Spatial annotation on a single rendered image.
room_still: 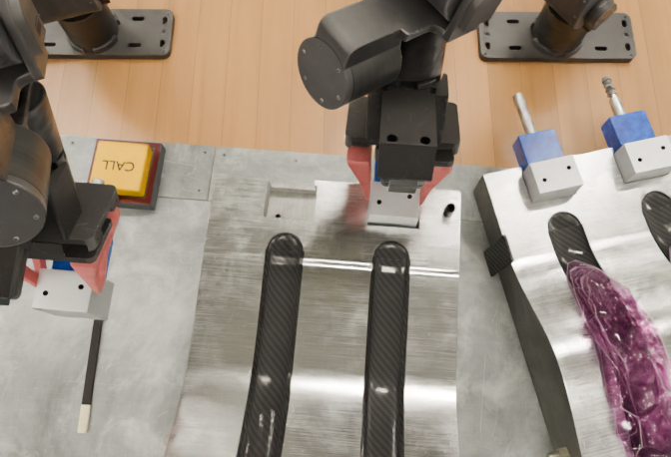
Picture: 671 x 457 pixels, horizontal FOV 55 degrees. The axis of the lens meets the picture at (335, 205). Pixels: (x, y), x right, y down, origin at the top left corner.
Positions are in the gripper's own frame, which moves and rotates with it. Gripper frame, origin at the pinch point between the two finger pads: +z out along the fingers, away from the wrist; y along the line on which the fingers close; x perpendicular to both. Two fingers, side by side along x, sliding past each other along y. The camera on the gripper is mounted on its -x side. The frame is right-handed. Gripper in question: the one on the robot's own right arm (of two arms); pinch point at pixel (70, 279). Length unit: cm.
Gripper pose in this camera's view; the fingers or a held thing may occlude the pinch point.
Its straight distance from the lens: 63.0
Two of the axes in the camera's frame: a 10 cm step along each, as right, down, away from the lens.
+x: 0.7, -6.8, 7.3
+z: -0.4, 7.3, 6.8
